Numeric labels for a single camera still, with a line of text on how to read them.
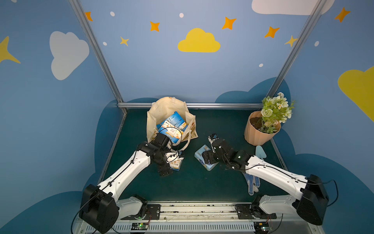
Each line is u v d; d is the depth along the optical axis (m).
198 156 0.88
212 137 0.72
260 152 0.98
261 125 0.92
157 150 0.57
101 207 0.38
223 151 0.60
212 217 0.73
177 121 0.92
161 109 0.96
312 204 0.39
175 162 0.85
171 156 0.69
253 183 0.84
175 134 0.83
